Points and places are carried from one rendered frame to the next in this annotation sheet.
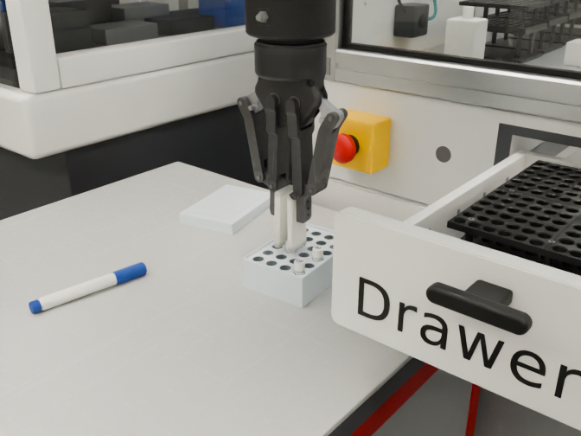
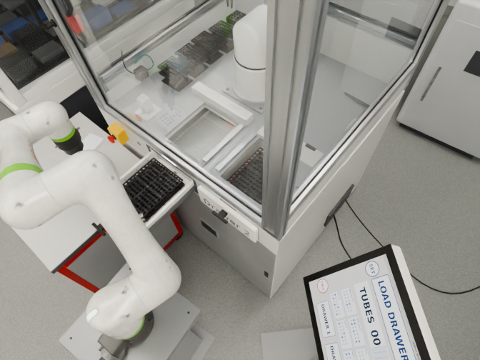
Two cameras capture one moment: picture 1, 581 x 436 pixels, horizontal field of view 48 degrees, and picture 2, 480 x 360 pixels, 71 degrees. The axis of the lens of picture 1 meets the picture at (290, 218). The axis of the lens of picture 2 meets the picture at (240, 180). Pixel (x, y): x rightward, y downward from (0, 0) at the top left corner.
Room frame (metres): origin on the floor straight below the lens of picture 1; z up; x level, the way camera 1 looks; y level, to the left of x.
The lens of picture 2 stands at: (-0.11, -0.70, 2.04)
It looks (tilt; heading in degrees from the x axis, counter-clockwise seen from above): 58 degrees down; 5
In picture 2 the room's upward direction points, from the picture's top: 5 degrees counter-clockwise
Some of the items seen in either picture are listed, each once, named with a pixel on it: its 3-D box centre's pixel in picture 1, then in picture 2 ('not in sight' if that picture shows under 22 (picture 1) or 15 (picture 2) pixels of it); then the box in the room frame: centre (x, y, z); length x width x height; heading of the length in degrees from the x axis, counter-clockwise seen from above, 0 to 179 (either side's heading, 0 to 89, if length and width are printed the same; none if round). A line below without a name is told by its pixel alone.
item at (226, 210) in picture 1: (229, 208); (88, 146); (0.88, 0.09, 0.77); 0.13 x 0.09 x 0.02; 153
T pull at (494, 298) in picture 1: (484, 300); (101, 226); (0.39, -0.14, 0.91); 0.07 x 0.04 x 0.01; 50
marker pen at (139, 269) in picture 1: (90, 286); not in sight; (0.65, 0.23, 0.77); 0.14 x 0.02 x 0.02; 131
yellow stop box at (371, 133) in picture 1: (358, 141); (118, 134); (0.86, -0.09, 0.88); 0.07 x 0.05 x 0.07; 50
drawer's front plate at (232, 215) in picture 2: not in sight; (227, 213); (0.46, -0.60, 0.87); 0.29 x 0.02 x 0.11; 50
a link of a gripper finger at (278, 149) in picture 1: (278, 141); not in sight; (0.70, 0.01, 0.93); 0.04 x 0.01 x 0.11; 146
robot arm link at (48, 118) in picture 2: not in sight; (50, 120); (0.68, 0.01, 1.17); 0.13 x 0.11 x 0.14; 126
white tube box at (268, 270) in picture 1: (301, 261); not in sight; (0.69, -0.01, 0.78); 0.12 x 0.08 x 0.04; 146
